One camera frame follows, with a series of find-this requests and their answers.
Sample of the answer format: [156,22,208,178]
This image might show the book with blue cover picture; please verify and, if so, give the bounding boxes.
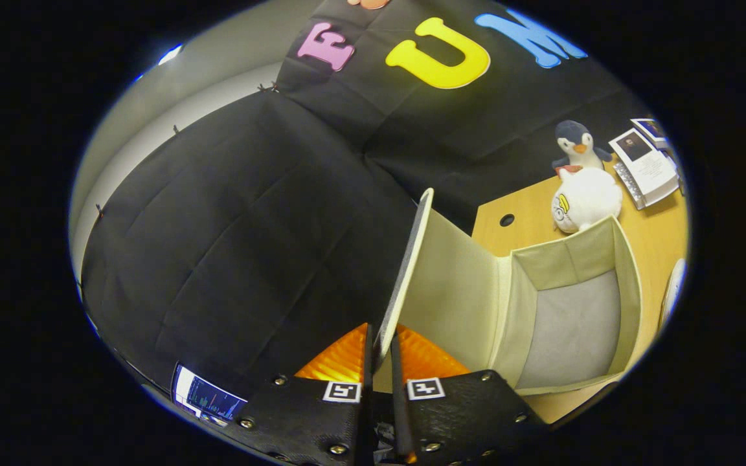
[630,118,670,150]

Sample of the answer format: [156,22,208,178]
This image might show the grey fabric storage box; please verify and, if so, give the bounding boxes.
[373,188,644,397]

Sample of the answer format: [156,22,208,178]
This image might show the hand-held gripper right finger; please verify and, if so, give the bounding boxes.
[389,324,548,466]

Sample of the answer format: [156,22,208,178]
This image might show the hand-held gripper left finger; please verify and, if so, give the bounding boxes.
[227,324,374,466]

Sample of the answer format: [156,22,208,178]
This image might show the computer screen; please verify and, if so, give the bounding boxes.
[171,362,249,428]

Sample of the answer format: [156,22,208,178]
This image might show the white plush toy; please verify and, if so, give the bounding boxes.
[551,166,623,234]

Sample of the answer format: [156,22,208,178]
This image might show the black backdrop cloth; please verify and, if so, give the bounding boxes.
[80,0,655,405]

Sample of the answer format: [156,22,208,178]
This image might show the penguin plush toy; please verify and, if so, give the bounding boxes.
[551,120,613,172]

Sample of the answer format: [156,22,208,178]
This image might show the white book with portrait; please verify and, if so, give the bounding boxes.
[608,128,680,211]

